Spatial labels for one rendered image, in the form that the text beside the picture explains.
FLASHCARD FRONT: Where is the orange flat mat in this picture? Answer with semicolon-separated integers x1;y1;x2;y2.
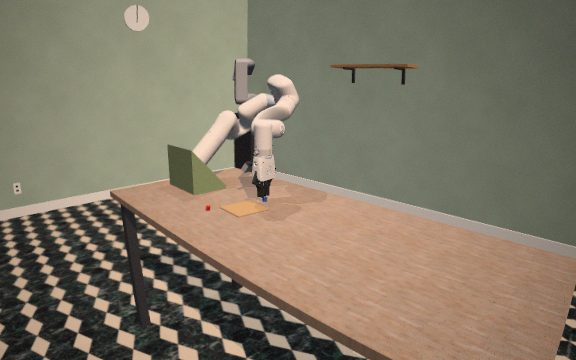
220;200;269;217

